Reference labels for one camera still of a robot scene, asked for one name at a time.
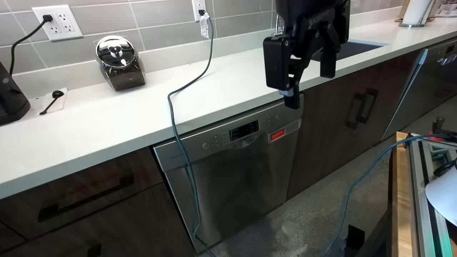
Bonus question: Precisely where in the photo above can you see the black cabinet door handle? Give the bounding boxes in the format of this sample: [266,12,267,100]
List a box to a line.
[346,92,366,130]
[359,87,380,126]

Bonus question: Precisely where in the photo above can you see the white lamp shade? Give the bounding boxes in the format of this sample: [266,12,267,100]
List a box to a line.
[424,166,457,227]

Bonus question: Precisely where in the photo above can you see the chrome pot lid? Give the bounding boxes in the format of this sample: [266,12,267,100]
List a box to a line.
[94,34,140,69]

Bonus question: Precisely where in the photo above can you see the black coffee grinder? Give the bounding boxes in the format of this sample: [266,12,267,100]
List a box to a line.
[0,62,32,127]

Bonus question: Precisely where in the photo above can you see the white double wall outlet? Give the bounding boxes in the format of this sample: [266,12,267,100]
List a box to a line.
[32,4,84,43]

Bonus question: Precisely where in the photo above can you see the black spoon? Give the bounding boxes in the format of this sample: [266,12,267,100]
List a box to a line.
[39,89,66,116]

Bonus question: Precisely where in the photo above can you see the stainless steel appliance door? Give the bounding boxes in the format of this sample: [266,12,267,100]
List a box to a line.
[382,37,457,141]

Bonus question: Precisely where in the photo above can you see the aluminium frame rail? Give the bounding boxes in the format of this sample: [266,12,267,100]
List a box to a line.
[409,140,454,257]

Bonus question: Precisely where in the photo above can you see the dark wood sink cabinet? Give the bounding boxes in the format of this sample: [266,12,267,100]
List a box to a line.
[287,52,420,199]

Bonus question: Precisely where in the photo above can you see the white single wall outlet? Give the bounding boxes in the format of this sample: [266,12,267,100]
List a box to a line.
[190,0,209,23]

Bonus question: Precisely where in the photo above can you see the black table foot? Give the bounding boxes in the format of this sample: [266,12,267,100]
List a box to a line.
[344,224,366,251]

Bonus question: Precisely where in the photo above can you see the dark wood drawer front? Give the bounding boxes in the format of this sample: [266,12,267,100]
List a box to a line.
[0,147,166,240]
[0,183,197,257]

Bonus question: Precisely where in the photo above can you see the black drawer handle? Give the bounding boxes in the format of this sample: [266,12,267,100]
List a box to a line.
[36,173,136,224]

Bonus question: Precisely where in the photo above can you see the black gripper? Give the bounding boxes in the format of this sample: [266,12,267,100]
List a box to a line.
[274,0,353,112]

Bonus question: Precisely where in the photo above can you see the white plug adapter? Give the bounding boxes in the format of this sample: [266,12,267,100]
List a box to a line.
[199,10,214,40]

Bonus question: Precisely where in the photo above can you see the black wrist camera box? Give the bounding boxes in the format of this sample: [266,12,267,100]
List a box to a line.
[263,34,294,92]

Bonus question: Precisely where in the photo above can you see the dark kitchen sink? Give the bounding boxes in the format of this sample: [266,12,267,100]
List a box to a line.
[334,40,384,62]

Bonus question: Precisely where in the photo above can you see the stainless steel dishwasher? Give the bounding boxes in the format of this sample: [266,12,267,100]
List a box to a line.
[152,97,304,254]

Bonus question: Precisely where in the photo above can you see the white spoon rest plate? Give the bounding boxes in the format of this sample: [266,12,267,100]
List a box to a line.
[33,86,69,117]

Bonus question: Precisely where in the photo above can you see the black grinder power cord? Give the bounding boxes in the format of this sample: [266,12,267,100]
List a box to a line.
[7,13,54,77]

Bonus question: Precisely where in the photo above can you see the wooden robot table edge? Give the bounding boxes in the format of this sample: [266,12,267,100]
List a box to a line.
[390,131,420,257]

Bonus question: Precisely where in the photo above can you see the dark round pot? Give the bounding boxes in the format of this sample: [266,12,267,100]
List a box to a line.
[97,56,147,93]

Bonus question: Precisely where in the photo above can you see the red dishwasher sticker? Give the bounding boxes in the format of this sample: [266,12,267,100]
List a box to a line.
[269,127,287,144]

